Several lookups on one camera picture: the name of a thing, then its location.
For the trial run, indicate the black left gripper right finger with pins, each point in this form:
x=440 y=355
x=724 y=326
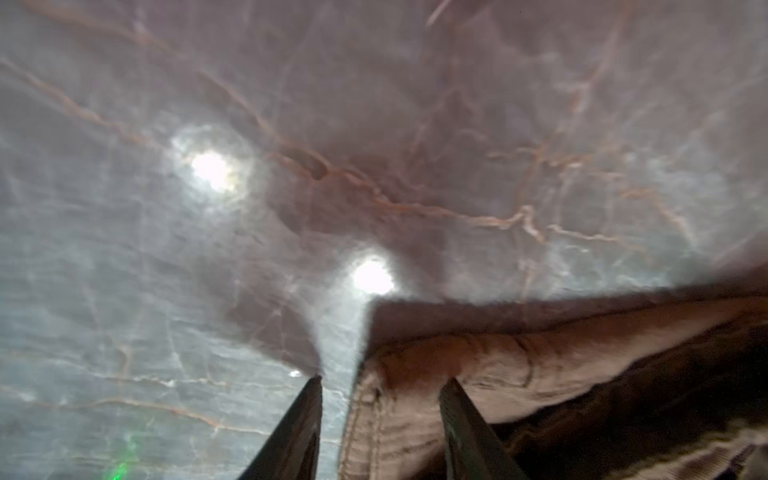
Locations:
x=473 y=451

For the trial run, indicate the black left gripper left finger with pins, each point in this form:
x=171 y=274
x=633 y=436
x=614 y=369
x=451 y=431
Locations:
x=292 y=450

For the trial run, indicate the brown trousers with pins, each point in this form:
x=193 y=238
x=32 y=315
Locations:
x=670 y=392

